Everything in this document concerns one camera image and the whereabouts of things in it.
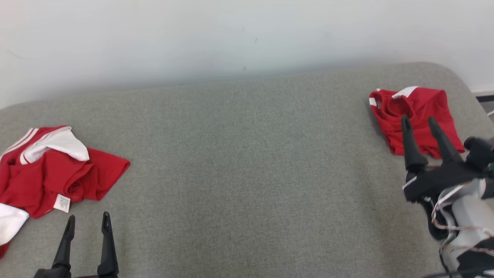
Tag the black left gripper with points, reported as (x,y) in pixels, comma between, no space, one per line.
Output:
(54,273)

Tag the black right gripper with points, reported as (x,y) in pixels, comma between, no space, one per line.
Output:
(436,179)

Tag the red Bulls 23 shorts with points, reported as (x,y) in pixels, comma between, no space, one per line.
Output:
(420,108)

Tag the red shirt with white sleeves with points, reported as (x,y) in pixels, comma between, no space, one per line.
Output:
(46,177)

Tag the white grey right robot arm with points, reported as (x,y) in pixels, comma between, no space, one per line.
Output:
(469,208)

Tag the grey fabric sofa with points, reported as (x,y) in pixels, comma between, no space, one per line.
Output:
(251,162)

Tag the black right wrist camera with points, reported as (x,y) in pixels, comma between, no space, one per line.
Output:
(480,152)

